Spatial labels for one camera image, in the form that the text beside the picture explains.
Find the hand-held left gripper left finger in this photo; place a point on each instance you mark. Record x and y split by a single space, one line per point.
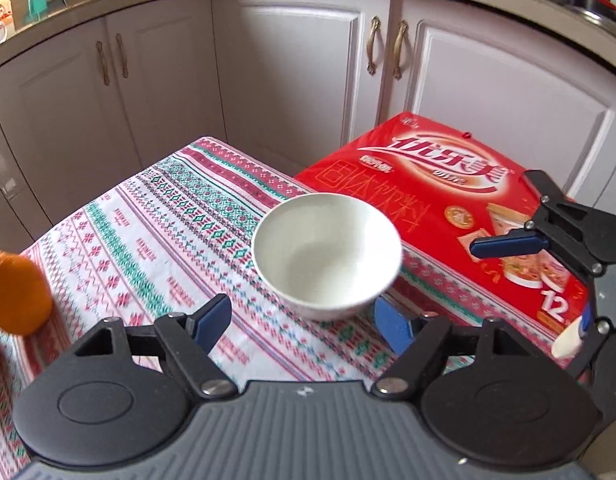
213 317

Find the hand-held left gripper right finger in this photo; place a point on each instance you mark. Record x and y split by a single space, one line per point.
393 326

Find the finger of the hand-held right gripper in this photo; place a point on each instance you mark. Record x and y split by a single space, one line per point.
508 246
568 342

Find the white bowl with pink flowers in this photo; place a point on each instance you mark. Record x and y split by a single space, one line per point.
328 245

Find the patterned red green tablecloth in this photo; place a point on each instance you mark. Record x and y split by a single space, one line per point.
163 230

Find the red cardboard box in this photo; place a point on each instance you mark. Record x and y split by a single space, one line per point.
413 195

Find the white cabinet door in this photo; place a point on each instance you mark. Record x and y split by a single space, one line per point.
48 125
513 90
173 75
298 70

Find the tall bumpy orange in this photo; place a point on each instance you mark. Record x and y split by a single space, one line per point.
18 292

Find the steel pot with red lid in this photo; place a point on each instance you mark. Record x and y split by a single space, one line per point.
600 4

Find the teal plastic jug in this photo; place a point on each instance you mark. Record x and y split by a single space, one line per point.
37 0

